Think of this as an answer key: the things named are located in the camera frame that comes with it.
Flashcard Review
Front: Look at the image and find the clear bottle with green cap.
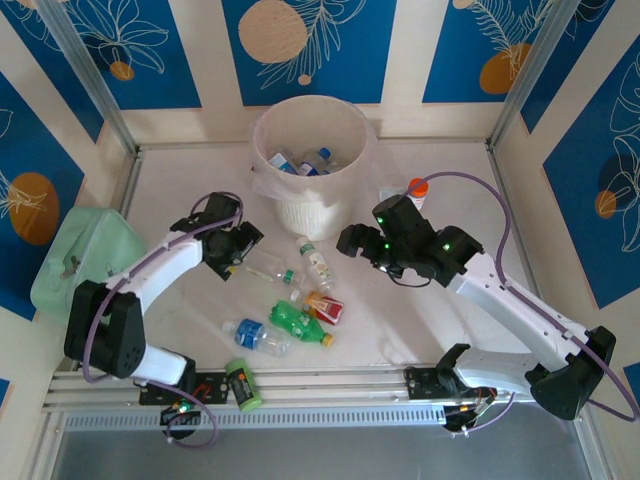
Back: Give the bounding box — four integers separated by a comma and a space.
244, 249, 307, 287

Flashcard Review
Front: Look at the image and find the white label tea bottle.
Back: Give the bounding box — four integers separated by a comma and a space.
295, 236, 335, 292

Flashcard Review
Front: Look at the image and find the blue label water bottle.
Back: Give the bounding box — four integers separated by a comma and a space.
297, 146, 334, 177
221, 317, 292, 358

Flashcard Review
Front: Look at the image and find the red label drink bottle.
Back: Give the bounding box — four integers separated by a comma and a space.
301, 289, 347, 326

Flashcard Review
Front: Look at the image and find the white ribbed waste bin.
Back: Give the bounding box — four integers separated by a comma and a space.
251, 94, 376, 242

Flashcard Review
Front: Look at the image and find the translucent plastic bin liner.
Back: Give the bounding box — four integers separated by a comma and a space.
249, 95, 377, 201

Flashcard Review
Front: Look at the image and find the orange capped pill bottle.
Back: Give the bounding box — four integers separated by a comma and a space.
407, 178, 431, 211

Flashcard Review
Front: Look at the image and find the green plastic soda bottle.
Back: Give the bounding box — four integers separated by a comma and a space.
268, 298, 335, 348

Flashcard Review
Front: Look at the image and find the green cylinder with black label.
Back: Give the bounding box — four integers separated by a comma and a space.
223, 357, 265, 413

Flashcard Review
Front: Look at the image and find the green plastic container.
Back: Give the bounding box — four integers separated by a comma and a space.
29, 206, 148, 331

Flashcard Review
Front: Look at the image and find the small controller circuit board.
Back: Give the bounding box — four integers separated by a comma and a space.
442, 384, 496, 434
159, 399, 204, 426

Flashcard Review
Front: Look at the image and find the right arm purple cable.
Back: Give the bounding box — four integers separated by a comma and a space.
407, 172, 640, 436

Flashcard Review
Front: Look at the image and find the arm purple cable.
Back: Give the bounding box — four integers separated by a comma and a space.
82, 193, 245, 448
407, 172, 640, 436

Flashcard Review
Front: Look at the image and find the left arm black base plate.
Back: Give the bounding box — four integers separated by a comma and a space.
138, 369, 234, 407

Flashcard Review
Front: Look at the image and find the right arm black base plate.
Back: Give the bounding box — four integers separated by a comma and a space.
403, 366, 496, 401

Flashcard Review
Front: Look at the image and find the aluminium front frame rail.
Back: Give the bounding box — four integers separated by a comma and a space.
42, 360, 586, 412

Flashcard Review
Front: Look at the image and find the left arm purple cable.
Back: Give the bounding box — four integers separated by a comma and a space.
82, 193, 245, 448

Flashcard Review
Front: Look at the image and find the grey slotted cable duct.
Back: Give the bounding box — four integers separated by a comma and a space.
63, 407, 447, 432

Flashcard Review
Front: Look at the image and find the aluminium corner post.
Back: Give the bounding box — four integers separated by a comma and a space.
37, 0, 140, 157
487, 0, 576, 151

